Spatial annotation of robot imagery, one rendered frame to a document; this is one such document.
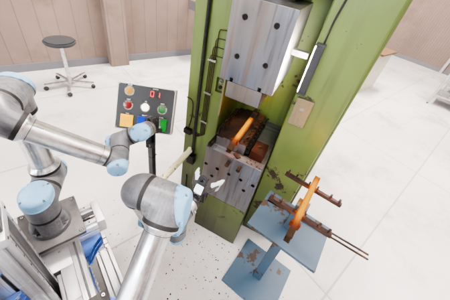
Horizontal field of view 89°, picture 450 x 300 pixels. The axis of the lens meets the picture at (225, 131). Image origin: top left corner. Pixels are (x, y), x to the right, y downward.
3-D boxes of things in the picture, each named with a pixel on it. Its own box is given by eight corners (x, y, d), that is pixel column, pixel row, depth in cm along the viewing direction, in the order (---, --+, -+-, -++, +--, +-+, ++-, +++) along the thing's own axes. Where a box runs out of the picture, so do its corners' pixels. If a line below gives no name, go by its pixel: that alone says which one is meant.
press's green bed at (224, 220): (232, 244, 192) (244, 213, 163) (193, 222, 201) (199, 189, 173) (254, 196, 234) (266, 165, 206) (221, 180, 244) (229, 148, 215)
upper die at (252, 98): (257, 108, 123) (262, 93, 117) (224, 96, 128) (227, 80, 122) (276, 82, 155) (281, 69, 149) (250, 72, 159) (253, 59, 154)
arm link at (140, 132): (124, 128, 93) (143, 121, 94) (132, 125, 104) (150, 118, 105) (132, 146, 95) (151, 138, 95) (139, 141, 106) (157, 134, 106)
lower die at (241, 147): (243, 155, 144) (246, 145, 139) (215, 142, 149) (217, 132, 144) (262, 124, 176) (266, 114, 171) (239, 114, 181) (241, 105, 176)
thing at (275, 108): (282, 127, 177) (338, -7, 122) (235, 108, 187) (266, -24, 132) (286, 121, 185) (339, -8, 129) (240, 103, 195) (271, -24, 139)
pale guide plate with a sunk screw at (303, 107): (302, 128, 131) (314, 103, 120) (287, 122, 133) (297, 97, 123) (303, 126, 132) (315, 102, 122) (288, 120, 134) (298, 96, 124)
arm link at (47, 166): (32, 200, 99) (-38, 88, 65) (43, 174, 110) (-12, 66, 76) (64, 197, 102) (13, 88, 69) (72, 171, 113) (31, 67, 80)
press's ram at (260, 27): (287, 102, 114) (321, 15, 89) (219, 77, 123) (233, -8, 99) (301, 76, 146) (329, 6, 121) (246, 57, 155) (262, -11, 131)
